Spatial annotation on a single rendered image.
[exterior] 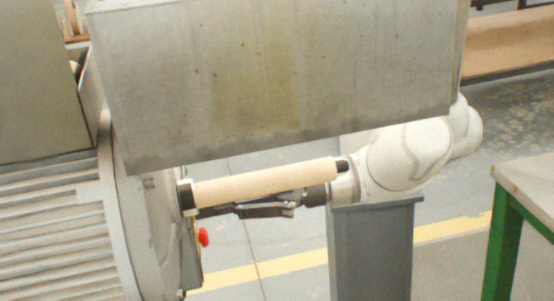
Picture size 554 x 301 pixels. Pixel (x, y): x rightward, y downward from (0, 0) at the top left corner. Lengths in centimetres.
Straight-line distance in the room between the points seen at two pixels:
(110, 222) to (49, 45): 18
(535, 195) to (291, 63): 88
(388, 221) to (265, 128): 120
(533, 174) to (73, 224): 102
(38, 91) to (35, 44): 5
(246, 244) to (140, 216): 201
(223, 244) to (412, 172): 183
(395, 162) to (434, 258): 165
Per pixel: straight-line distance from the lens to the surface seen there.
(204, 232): 103
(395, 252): 172
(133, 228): 55
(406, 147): 79
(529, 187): 127
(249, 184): 66
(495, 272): 146
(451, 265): 243
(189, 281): 101
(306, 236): 256
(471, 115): 156
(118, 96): 44
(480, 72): 319
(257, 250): 251
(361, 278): 176
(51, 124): 55
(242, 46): 43
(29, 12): 51
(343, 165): 68
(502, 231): 138
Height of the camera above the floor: 162
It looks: 29 degrees down
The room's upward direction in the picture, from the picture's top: 6 degrees counter-clockwise
